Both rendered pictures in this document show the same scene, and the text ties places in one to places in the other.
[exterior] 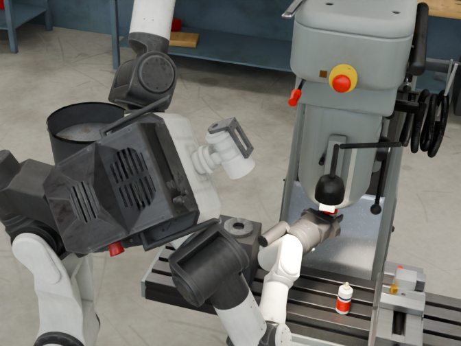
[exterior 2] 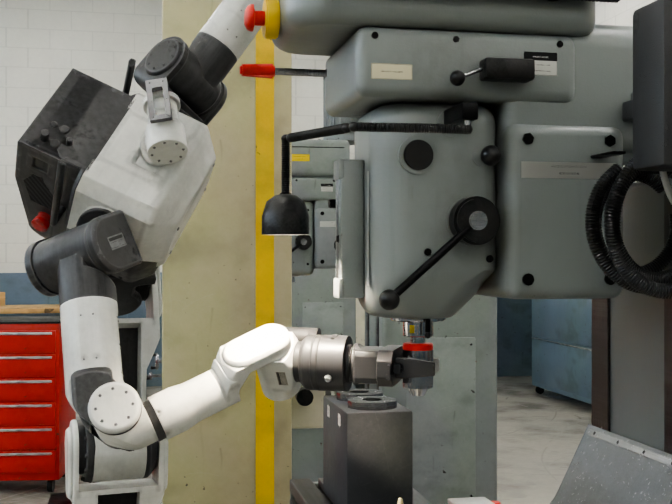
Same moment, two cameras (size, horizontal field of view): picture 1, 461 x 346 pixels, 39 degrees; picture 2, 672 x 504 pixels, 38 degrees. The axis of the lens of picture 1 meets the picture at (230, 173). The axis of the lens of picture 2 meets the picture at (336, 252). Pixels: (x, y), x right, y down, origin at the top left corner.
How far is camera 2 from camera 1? 1.99 m
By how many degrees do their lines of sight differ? 68
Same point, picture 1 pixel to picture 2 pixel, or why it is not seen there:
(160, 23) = (214, 22)
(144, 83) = (145, 63)
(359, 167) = (374, 216)
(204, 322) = not seen: outside the picture
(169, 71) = (173, 53)
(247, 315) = (70, 323)
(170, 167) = (80, 119)
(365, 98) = (346, 72)
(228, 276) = (67, 254)
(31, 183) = not seen: hidden behind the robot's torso
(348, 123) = (364, 136)
